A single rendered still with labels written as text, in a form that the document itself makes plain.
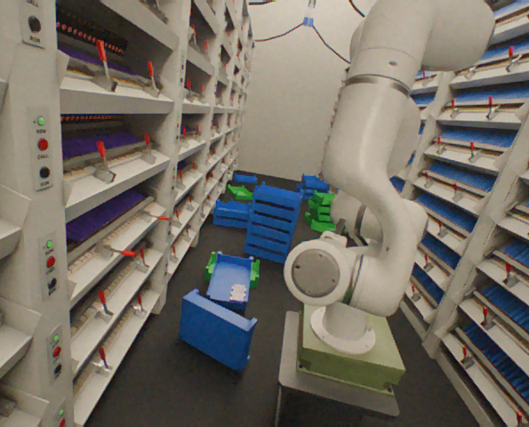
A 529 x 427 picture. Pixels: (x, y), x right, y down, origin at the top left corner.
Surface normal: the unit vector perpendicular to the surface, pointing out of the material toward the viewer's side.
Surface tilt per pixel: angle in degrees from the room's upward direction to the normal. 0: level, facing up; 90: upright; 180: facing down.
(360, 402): 0
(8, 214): 90
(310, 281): 73
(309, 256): 68
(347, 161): 82
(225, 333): 90
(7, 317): 90
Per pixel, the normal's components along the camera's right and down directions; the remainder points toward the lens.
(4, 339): 0.51, -0.81
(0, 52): -0.03, 0.33
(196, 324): -0.44, 0.22
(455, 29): 0.29, 0.37
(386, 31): -0.43, -0.04
